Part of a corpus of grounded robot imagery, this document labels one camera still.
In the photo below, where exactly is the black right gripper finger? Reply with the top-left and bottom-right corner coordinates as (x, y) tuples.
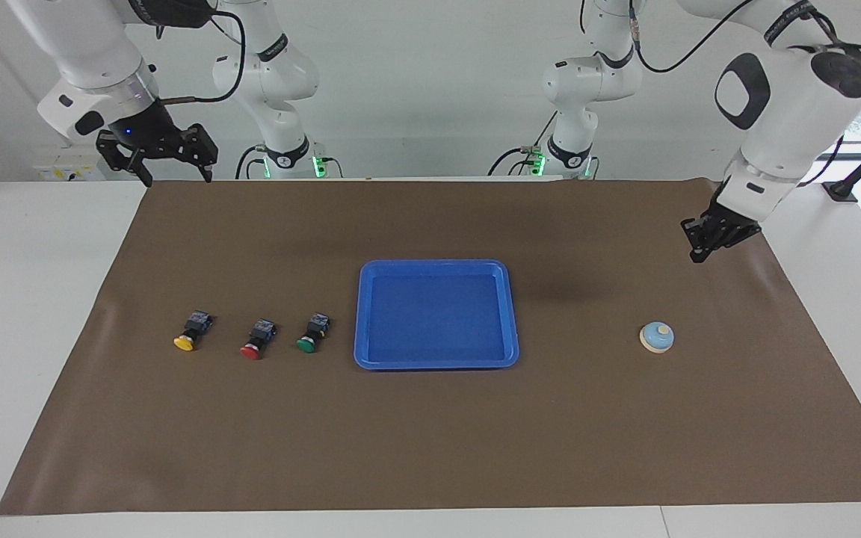
(96, 129), (154, 188)
(184, 123), (219, 184)

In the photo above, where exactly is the yellow push button switch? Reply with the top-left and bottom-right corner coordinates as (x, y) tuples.
(173, 311), (213, 353)

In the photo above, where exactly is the red push button switch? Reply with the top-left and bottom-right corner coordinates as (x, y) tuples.
(240, 319), (277, 361)

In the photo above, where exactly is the green push button switch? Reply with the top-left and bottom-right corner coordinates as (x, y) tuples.
(296, 313), (330, 354)

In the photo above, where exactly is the blue plastic tray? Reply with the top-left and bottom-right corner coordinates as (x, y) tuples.
(354, 259), (519, 371)

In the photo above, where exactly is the brown table mat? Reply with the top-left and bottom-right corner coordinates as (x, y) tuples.
(0, 178), (861, 516)

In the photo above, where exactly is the black right base cable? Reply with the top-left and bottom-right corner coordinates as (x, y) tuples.
(235, 144), (267, 180)

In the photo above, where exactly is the black base cable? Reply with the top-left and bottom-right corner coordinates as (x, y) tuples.
(487, 111), (560, 177)
(235, 144), (267, 180)

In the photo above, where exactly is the white wall socket box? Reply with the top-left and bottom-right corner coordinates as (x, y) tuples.
(33, 147), (106, 182)

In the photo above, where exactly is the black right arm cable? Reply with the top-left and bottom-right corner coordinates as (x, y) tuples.
(152, 0), (246, 105)

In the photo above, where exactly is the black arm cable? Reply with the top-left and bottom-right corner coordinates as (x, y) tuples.
(629, 0), (738, 75)
(152, 0), (246, 105)

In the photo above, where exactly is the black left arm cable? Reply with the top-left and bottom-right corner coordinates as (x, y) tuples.
(629, 0), (738, 75)

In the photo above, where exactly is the black left base cable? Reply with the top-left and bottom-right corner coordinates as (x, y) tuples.
(487, 111), (560, 177)

